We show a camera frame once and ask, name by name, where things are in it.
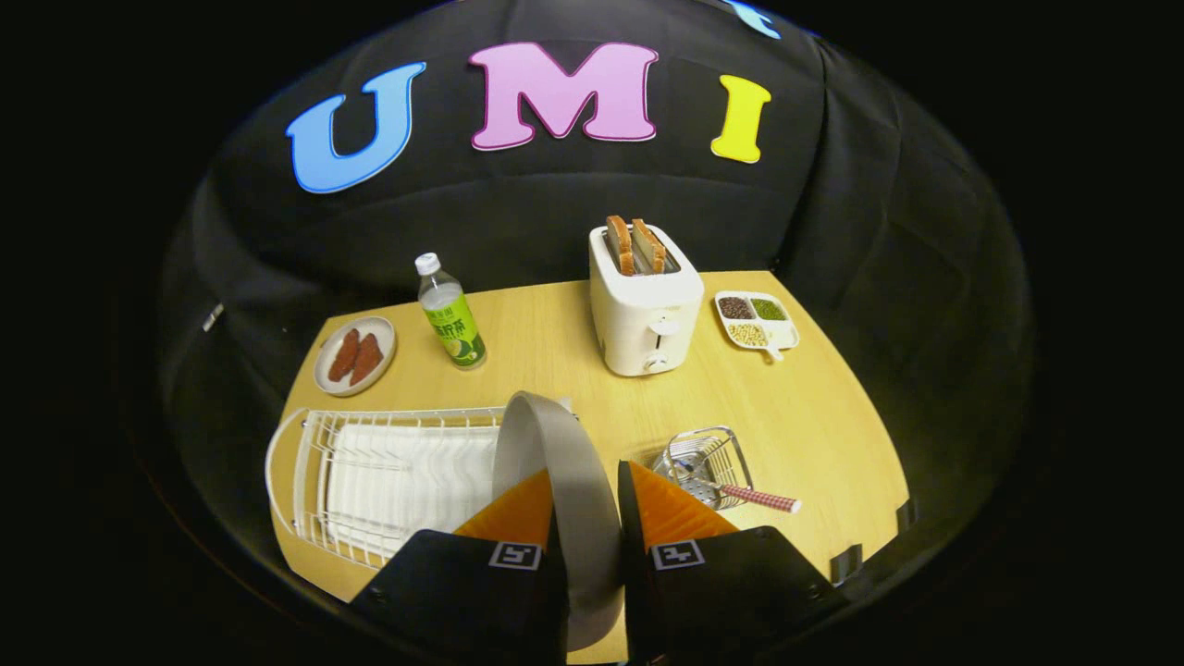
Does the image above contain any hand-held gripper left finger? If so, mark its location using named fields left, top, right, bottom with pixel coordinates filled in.
left=348, top=467, right=570, bottom=666

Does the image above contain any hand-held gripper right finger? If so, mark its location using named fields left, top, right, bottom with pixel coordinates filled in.
left=617, top=460, right=848, bottom=666

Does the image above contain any grey round plate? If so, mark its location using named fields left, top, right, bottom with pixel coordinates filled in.
left=491, top=390, right=623, bottom=652

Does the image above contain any metal wire basket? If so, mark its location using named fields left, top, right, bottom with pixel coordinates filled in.
left=650, top=425, right=753, bottom=512

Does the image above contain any white wire dish rack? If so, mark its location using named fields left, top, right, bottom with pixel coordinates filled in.
left=265, top=398, right=576, bottom=571

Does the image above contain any spoon with red checked handle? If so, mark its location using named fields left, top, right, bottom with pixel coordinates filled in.
left=673, top=460, right=802, bottom=515

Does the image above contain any small plate with meat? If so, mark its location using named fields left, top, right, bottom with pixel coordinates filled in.
left=314, top=315, right=398, bottom=398

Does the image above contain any white divided dish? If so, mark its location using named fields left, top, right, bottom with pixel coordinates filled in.
left=713, top=290, right=800, bottom=362

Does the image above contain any white toaster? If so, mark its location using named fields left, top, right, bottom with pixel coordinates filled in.
left=589, top=223, right=706, bottom=377

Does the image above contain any brown meat piece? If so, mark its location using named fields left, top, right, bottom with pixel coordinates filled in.
left=327, top=328, right=362, bottom=383
left=349, top=333, right=385, bottom=387

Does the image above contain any green label drink bottle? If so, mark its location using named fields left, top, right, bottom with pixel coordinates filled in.
left=414, top=253, right=487, bottom=370

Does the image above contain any black backdrop cloth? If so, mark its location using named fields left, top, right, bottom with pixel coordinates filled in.
left=157, top=0, right=1035, bottom=593

